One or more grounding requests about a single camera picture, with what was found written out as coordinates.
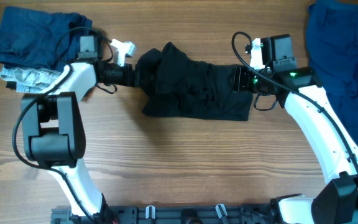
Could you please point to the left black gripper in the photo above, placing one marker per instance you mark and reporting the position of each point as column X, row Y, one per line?
column 127, row 81

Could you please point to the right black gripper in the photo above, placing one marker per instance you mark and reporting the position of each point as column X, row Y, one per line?
column 240, row 74

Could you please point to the black polo shirt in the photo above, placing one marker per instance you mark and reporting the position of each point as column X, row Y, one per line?
column 178, row 86

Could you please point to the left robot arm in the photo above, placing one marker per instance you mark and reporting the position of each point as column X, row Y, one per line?
column 53, row 133

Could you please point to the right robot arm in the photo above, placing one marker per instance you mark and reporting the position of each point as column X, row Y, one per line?
column 273, row 70

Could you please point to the folded light grey garment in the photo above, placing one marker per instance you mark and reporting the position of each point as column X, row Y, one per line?
column 29, row 80

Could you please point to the folded navy blue garment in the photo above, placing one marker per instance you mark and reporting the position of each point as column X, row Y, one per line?
column 37, row 39

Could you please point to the blue shirt unfolded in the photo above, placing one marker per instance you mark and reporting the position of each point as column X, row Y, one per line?
column 332, row 43

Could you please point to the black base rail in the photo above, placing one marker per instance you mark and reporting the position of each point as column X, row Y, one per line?
column 220, row 213

